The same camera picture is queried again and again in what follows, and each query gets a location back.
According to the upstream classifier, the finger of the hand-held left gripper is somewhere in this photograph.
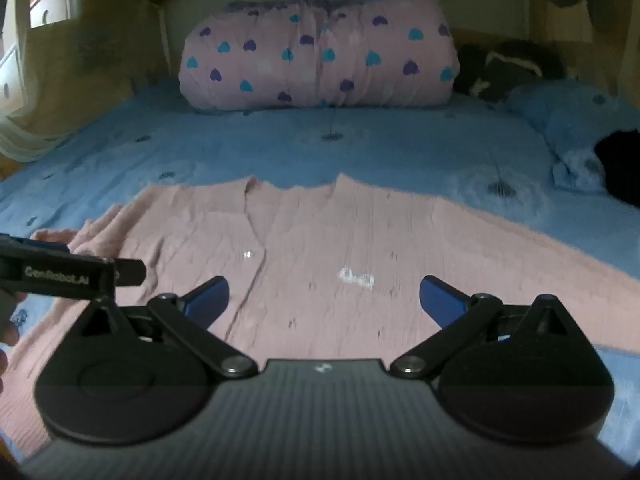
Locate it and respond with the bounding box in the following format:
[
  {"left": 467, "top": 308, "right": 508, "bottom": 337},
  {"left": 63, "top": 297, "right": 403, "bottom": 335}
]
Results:
[
  {"left": 0, "top": 234, "right": 71, "bottom": 257},
  {"left": 0, "top": 247, "right": 147, "bottom": 303}
]

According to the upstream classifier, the person's left hand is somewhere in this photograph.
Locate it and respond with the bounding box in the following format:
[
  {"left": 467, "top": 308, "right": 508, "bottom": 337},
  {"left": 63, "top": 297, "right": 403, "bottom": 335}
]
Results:
[{"left": 0, "top": 292, "right": 26, "bottom": 393}]

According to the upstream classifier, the black cloth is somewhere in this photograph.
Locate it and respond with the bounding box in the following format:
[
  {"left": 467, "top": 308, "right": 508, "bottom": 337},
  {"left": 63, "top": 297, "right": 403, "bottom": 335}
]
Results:
[{"left": 594, "top": 129, "right": 640, "bottom": 206}]

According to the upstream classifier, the pink knitted sweater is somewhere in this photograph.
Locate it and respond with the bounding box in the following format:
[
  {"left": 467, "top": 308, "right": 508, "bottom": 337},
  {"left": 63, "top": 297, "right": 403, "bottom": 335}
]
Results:
[{"left": 0, "top": 174, "right": 640, "bottom": 458}]

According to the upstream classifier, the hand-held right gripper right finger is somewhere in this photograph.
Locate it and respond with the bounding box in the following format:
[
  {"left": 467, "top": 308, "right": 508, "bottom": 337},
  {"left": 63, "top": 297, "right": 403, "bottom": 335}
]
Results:
[{"left": 390, "top": 275, "right": 581, "bottom": 380}]

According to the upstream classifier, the white folded cloth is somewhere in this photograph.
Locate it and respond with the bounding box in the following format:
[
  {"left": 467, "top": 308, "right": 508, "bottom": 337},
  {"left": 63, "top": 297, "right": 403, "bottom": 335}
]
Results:
[{"left": 0, "top": 110, "right": 56, "bottom": 163}]

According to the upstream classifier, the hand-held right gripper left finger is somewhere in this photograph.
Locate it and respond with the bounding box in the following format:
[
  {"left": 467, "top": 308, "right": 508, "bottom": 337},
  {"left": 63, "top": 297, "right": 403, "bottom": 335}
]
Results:
[{"left": 70, "top": 276, "right": 258, "bottom": 378}]

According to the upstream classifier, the blue dandelion-print pillow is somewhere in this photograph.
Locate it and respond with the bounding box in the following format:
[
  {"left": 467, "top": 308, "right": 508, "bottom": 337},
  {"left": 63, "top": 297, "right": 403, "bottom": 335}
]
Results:
[{"left": 505, "top": 82, "right": 640, "bottom": 193}]

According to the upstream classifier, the pink heart-print quilt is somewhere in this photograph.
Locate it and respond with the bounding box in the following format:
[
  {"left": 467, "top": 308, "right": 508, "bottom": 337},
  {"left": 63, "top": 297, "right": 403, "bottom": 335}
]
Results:
[{"left": 179, "top": 0, "right": 461, "bottom": 113}]

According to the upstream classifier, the wooden drawer cabinet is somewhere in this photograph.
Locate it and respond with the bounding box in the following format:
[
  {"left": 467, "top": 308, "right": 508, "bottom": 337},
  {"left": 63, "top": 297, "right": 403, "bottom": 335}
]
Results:
[{"left": 0, "top": 0, "right": 76, "bottom": 116}]

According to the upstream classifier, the blue dandelion-print bedsheet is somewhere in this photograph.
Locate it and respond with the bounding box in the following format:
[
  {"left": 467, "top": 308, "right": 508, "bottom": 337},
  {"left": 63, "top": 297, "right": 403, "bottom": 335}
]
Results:
[{"left": 0, "top": 80, "right": 640, "bottom": 461}]

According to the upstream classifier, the dark patterned cloth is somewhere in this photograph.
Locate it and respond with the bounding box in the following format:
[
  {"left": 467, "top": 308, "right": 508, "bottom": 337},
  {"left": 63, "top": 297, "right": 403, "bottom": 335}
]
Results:
[{"left": 452, "top": 40, "right": 576, "bottom": 103}]

